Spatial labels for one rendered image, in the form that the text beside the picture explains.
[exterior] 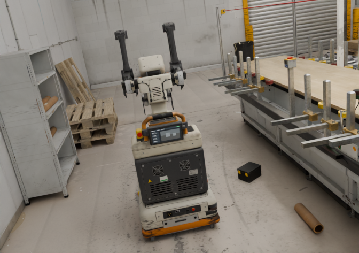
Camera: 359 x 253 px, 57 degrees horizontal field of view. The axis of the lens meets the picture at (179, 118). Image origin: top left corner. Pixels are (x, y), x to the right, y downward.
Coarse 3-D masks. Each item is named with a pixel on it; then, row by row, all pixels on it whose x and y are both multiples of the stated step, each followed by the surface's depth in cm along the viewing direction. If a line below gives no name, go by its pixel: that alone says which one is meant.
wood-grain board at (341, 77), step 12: (252, 60) 475; (264, 60) 460; (276, 60) 447; (300, 60) 421; (312, 60) 410; (252, 72) 396; (264, 72) 383; (276, 72) 374; (300, 72) 356; (312, 72) 348; (324, 72) 340; (336, 72) 332; (348, 72) 325; (276, 84) 333; (300, 84) 308; (312, 84) 302; (336, 84) 290; (348, 84) 285; (312, 96) 267; (336, 96) 256; (336, 108) 236
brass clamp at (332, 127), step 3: (321, 120) 228; (324, 120) 224; (327, 120) 223; (330, 120) 222; (321, 123) 228; (327, 123) 220; (330, 123) 217; (333, 123) 217; (336, 123) 216; (330, 126) 218; (333, 126) 217; (336, 126) 217; (330, 129) 218; (333, 129) 217; (336, 129) 218
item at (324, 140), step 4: (332, 136) 196; (336, 136) 195; (340, 136) 195; (344, 136) 195; (312, 140) 195; (316, 140) 194; (320, 140) 194; (324, 140) 194; (328, 140) 194; (304, 144) 193; (308, 144) 193; (312, 144) 193; (316, 144) 194; (320, 144) 194; (304, 148) 193
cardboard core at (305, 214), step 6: (300, 204) 268; (300, 210) 262; (306, 210) 259; (300, 216) 262; (306, 216) 254; (312, 216) 251; (306, 222) 253; (312, 222) 246; (318, 222) 244; (312, 228) 244; (318, 228) 247
